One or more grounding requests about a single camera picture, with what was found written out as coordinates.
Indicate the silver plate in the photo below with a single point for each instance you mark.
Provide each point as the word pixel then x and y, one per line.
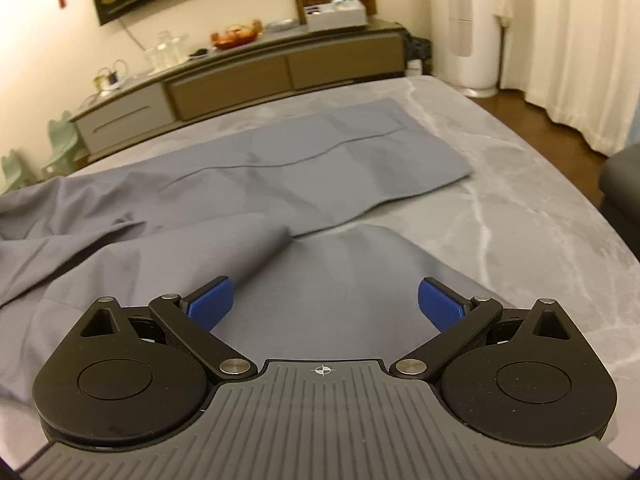
pixel 281 25

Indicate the grey-blue pants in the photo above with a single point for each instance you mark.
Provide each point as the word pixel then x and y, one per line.
pixel 300 170

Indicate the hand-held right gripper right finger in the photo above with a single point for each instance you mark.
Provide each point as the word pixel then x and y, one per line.
pixel 442 307

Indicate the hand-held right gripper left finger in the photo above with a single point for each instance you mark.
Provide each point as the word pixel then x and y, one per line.
pixel 210 302

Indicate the small white bin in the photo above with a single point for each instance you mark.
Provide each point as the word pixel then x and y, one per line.
pixel 414 68

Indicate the black bag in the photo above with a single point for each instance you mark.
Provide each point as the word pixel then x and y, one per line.
pixel 417 47

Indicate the small dark dish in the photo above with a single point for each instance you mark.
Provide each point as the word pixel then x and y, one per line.
pixel 199 53

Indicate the cluster of clear glass jars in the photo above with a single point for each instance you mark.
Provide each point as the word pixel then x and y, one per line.
pixel 167 47

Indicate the green frog stool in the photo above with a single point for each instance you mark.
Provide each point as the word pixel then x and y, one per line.
pixel 62 142
pixel 15 170

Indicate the low grey-brown TV cabinet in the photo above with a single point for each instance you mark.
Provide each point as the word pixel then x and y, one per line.
pixel 225 85

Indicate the cream curtain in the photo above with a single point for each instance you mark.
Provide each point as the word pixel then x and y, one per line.
pixel 575 35

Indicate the red fruit plate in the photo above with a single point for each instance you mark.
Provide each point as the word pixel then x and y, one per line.
pixel 235 36

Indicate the upholstered chair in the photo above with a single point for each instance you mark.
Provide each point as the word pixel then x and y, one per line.
pixel 620 180

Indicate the white storage box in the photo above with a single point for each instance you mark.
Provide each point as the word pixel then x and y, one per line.
pixel 337 19

